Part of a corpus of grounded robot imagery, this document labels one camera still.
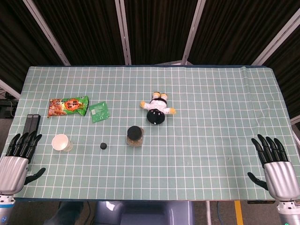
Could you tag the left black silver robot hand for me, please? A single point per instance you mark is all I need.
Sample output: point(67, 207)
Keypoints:
point(12, 172)

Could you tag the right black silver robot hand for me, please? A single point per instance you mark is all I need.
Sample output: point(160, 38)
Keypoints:
point(279, 179)

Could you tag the white paper cup blue flower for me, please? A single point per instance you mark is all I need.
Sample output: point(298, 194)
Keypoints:
point(60, 142)

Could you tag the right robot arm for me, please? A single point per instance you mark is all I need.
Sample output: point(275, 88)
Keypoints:
point(287, 212)

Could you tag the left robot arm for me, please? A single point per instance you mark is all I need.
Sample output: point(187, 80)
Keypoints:
point(5, 208)

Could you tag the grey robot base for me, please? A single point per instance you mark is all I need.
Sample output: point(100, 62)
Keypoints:
point(144, 213)

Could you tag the black rectangular block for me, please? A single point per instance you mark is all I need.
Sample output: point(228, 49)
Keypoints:
point(29, 124)
point(35, 123)

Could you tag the black equipment box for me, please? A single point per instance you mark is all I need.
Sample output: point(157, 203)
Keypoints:
point(7, 106)

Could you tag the white table leg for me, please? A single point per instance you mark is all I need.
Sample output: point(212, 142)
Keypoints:
point(208, 212)

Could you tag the orange green snack bag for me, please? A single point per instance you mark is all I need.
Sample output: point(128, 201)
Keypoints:
point(68, 106)

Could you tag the small black bottle cap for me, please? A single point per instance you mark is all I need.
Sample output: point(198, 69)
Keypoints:
point(103, 146)

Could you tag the green white grid tablecloth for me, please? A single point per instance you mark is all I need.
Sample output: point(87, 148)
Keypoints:
point(187, 152)

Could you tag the green sachet packet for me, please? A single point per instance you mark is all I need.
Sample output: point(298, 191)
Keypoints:
point(99, 112)

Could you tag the glass jar black lid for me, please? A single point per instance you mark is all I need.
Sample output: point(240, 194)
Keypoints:
point(134, 136)

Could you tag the plush doll black hat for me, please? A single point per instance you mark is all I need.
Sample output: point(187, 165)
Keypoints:
point(156, 110)

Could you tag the white partition frame post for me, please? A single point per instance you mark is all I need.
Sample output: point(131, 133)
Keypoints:
point(10, 88)
point(276, 38)
point(123, 32)
point(48, 32)
point(193, 32)

